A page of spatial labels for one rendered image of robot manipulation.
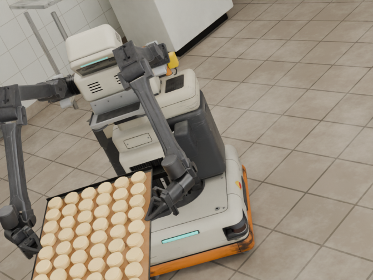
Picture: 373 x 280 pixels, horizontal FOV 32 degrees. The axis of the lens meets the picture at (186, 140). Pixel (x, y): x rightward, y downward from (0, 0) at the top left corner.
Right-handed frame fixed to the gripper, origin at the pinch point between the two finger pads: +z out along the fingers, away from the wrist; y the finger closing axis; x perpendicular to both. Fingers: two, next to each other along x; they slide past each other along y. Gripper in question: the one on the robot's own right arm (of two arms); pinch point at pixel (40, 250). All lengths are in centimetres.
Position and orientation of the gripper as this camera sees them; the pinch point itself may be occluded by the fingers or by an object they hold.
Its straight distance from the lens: 217.6
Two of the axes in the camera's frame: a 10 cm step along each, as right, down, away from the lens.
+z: 6.7, 2.1, -7.1
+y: -3.6, -7.5, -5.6
